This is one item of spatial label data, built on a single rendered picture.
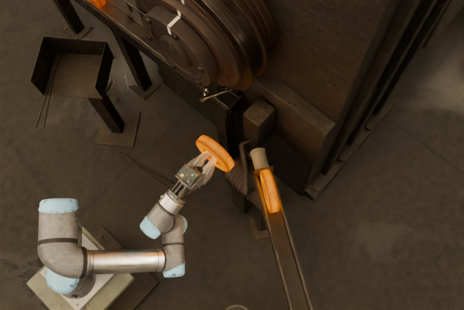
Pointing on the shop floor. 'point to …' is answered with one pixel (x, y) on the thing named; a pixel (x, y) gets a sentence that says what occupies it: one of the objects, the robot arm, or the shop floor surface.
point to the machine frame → (331, 55)
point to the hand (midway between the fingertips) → (214, 152)
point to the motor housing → (236, 178)
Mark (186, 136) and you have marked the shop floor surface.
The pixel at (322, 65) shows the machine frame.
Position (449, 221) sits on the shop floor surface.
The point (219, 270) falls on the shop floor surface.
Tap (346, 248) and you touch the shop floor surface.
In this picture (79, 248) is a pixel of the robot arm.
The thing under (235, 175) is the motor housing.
